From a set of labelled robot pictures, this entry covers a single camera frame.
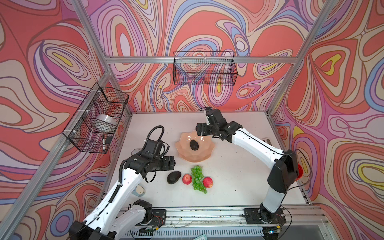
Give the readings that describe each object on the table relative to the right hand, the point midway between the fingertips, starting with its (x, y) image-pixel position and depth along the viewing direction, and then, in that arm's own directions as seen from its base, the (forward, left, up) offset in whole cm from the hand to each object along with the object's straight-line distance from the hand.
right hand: (203, 130), depth 85 cm
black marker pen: (-11, +50, +7) cm, 52 cm away
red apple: (-22, +10, -15) cm, 29 cm away
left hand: (-17, +19, -4) cm, 26 cm away
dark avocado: (-1, +5, -13) cm, 14 cm away
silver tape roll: (-1, +49, +14) cm, 50 cm away
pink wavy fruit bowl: (0, -2, -17) cm, 17 cm away
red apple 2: (-25, -1, -14) cm, 29 cm away
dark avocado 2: (-21, +18, -14) cm, 31 cm away
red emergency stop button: (-23, -49, -8) cm, 55 cm away
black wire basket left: (-5, +54, +14) cm, 56 cm away
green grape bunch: (-21, +4, -14) cm, 26 cm away
